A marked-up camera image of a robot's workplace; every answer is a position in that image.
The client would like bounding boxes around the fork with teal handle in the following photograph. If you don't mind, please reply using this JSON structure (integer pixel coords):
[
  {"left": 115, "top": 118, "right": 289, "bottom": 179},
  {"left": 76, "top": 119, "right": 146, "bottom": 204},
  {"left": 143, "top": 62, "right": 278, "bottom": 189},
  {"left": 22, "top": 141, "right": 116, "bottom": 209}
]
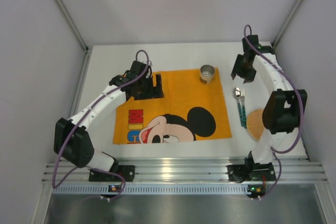
[{"left": 240, "top": 89, "right": 247, "bottom": 129}]

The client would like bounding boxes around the spoon with teal handle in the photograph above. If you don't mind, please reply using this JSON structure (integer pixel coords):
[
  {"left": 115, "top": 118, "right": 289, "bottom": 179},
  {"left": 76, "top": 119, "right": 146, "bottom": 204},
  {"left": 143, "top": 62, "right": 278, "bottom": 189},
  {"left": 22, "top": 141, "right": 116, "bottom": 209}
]
[{"left": 232, "top": 87, "right": 244, "bottom": 128}]

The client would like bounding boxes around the metal cup with cork band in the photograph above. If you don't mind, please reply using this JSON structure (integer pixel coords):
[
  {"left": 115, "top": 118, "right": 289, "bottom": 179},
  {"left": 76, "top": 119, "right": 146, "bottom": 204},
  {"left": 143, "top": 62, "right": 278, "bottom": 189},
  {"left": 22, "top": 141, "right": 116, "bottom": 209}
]
[{"left": 199, "top": 65, "right": 215, "bottom": 84}]

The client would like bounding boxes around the orange Mickey Mouse placemat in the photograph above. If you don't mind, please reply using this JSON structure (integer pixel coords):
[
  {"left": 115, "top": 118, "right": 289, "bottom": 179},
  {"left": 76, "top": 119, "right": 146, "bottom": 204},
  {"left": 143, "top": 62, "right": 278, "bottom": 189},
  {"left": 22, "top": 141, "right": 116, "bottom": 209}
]
[{"left": 113, "top": 69, "right": 232, "bottom": 144}]

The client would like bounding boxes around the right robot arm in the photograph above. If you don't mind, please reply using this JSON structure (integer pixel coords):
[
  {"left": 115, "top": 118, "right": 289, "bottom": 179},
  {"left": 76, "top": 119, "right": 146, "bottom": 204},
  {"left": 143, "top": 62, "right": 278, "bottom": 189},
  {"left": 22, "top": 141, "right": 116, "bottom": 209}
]
[{"left": 231, "top": 34, "right": 308, "bottom": 164}]

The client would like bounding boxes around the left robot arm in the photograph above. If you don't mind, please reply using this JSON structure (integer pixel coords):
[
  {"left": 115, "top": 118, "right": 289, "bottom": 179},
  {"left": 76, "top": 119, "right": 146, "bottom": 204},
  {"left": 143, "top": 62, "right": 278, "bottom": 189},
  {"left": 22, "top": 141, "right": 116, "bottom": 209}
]
[{"left": 54, "top": 60, "right": 164, "bottom": 172}]

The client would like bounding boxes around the round woven coaster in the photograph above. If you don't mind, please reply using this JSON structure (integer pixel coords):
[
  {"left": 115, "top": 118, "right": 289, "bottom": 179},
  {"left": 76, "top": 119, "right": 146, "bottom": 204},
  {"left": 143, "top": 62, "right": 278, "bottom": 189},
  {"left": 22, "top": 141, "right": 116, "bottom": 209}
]
[{"left": 247, "top": 109, "right": 265, "bottom": 142}]

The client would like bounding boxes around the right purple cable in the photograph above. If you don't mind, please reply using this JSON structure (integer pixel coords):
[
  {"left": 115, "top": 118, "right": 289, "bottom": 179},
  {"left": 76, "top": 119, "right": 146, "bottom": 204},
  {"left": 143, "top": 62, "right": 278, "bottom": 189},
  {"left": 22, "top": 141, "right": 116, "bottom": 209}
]
[{"left": 244, "top": 24, "right": 305, "bottom": 200}]

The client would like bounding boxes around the purple cable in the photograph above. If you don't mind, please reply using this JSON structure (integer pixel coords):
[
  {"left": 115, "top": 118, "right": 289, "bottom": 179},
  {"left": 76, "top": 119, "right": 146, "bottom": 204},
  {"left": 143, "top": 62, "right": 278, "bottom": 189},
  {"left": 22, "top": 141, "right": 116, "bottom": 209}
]
[
  {"left": 244, "top": 24, "right": 305, "bottom": 200},
  {"left": 52, "top": 49, "right": 152, "bottom": 200}
]

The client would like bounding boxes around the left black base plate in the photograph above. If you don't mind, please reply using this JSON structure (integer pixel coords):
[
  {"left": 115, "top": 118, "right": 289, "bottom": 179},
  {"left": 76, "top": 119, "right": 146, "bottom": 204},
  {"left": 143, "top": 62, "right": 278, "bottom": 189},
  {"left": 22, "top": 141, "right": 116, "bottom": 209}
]
[{"left": 89, "top": 165, "right": 135, "bottom": 182}]

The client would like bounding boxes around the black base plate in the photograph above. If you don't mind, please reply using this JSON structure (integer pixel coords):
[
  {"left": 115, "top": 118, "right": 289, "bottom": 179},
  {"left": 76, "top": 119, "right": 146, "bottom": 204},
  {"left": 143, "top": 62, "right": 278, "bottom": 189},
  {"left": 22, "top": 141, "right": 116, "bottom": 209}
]
[
  {"left": 227, "top": 163, "right": 276, "bottom": 183},
  {"left": 89, "top": 165, "right": 135, "bottom": 182}
]

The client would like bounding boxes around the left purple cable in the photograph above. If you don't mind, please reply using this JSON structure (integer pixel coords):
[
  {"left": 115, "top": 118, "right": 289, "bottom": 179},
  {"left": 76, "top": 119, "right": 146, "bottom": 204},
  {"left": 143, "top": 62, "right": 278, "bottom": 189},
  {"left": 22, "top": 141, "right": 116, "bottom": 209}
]
[{"left": 52, "top": 49, "right": 152, "bottom": 200}]

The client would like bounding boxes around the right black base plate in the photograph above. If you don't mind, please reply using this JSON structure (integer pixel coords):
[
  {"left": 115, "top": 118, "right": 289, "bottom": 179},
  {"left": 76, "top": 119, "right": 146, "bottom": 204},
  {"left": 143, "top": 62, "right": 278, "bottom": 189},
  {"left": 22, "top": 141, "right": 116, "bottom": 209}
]
[{"left": 227, "top": 163, "right": 276, "bottom": 183}]

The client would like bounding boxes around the aluminium rail frame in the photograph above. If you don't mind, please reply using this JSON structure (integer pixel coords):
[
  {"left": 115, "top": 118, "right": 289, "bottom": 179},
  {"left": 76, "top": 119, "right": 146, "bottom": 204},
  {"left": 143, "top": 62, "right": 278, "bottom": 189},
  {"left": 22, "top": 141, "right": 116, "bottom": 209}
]
[{"left": 41, "top": 145, "right": 328, "bottom": 183}]

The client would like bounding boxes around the perforated cable duct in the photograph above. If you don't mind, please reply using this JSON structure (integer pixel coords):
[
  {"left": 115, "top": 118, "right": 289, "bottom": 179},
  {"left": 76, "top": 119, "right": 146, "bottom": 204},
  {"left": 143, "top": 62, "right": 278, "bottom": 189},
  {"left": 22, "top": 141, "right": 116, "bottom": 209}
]
[{"left": 52, "top": 184, "right": 266, "bottom": 195}]

